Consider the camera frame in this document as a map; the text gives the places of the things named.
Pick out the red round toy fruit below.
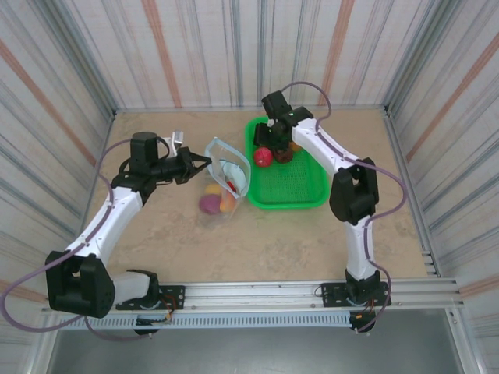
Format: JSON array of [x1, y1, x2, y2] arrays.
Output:
[[253, 146, 274, 168]]

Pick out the clear zip-top bag blue zipper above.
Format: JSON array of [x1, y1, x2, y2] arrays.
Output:
[[196, 136, 253, 229]]

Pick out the purple toy fruit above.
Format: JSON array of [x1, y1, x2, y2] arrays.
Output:
[[198, 194, 220, 214]]

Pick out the green perforated plastic basket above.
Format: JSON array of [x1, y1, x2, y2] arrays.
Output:
[[244, 115, 329, 210]]

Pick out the grey metal panel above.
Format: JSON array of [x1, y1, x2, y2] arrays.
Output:
[[42, 311, 465, 374]]

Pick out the aluminium rear frame rail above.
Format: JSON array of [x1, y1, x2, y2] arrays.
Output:
[[112, 103, 391, 116]]

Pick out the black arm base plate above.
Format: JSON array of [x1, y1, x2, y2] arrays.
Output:
[[318, 280, 392, 309], [115, 285, 186, 312]]

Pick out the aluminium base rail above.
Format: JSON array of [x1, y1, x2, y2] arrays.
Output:
[[41, 277, 467, 312]]

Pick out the aluminium side frame rail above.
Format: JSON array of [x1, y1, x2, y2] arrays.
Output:
[[384, 104, 444, 278]]

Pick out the red base wires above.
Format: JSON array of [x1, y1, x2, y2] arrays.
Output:
[[352, 298, 378, 321], [157, 294, 176, 325]]

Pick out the slotted grey cable duct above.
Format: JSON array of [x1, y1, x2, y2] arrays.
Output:
[[83, 310, 354, 330]]

